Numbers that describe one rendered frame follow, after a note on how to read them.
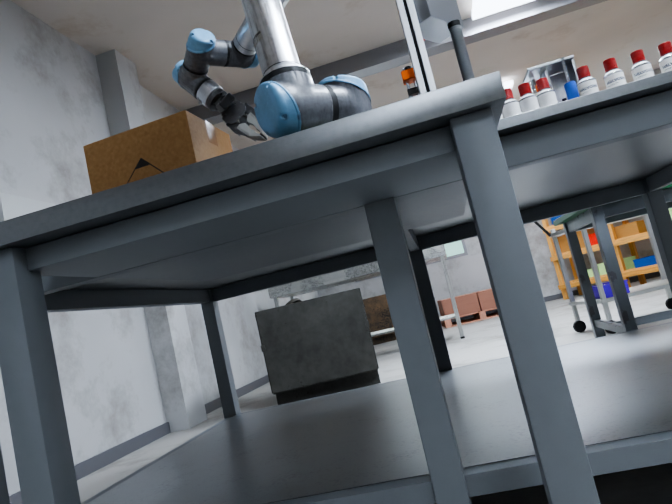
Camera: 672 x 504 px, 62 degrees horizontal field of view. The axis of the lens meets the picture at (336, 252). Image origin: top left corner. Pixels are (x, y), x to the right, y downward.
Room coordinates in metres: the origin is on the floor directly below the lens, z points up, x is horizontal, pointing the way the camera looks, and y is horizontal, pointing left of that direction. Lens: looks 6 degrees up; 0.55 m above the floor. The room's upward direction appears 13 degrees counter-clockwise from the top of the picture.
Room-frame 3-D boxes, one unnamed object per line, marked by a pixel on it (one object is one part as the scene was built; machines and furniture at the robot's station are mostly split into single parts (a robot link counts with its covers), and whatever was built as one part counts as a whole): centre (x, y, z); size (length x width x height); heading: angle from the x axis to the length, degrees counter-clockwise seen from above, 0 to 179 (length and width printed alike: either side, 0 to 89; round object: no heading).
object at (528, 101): (1.58, -0.65, 0.98); 0.05 x 0.05 x 0.20
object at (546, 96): (1.58, -0.70, 0.98); 0.05 x 0.05 x 0.20
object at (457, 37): (1.52, -0.48, 1.18); 0.04 x 0.04 x 0.21
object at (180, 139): (1.44, 0.39, 0.99); 0.30 x 0.24 x 0.27; 76
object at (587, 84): (1.56, -0.81, 0.98); 0.05 x 0.05 x 0.20
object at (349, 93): (1.23, -0.09, 1.00); 0.13 x 0.12 x 0.14; 123
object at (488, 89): (1.26, 0.08, 0.81); 0.90 x 0.90 x 0.04; 79
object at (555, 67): (1.67, -0.77, 1.14); 0.14 x 0.11 x 0.01; 80
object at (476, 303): (8.66, -1.92, 0.21); 1.19 x 0.86 x 0.42; 79
